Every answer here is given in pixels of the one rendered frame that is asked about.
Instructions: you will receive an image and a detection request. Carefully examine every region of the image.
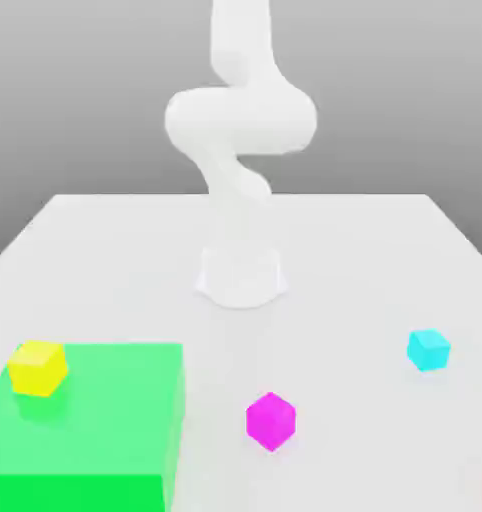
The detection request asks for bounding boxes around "small cyan cube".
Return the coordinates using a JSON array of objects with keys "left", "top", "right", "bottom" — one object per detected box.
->
[{"left": 406, "top": 328, "right": 452, "bottom": 373}]

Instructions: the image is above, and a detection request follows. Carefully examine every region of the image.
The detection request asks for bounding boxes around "small yellow cube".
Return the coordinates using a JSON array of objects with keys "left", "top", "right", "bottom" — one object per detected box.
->
[{"left": 7, "top": 339, "right": 69, "bottom": 398}]

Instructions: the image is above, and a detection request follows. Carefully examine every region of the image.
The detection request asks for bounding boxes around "large green box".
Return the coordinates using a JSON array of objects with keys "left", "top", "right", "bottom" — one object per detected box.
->
[{"left": 0, "top": 342, "right": 187, "bottom": 512}]

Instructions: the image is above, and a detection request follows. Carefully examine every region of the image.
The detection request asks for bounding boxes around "small magenta cube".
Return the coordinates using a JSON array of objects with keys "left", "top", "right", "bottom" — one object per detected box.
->
[{"left": 245, "top": 391, "right": 297, "bottom": 453}]

